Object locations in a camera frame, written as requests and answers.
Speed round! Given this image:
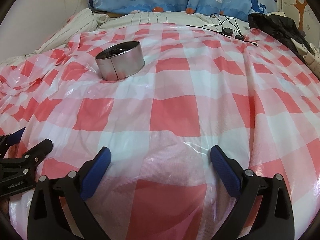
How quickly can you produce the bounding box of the round silver metal tin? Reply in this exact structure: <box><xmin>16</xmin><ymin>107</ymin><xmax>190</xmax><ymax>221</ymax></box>
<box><xmin>95</xmin><ymin>41</ymin><xmax>145</xmax><ymax>81</ymax></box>

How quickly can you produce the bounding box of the white striped bed quilt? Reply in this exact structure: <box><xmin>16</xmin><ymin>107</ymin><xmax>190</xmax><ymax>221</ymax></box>
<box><xmin>1</xmin><ymin>9</ymin><xmax>249</xmax><ymax>67</ymax></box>

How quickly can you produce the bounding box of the red white checkered plastic sheet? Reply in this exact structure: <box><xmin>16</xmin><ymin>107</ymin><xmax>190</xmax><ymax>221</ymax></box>
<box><xmin>1</xmin><ymin>23</ymin><xmax>319</xmax><ymax>239</ymax></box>

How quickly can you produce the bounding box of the black jacket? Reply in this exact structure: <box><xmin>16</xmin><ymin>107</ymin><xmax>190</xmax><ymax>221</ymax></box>
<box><xmin>248</xmin><ymin>12</ymin><xmax>315</xmax><ymax>62</ymax></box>

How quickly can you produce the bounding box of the black cable with adapter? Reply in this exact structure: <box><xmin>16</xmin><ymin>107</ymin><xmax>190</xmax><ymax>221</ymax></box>
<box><xmin>185</xmin><ymin>13</ymin><xmax>259</xmax><ymax>47</ymax></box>

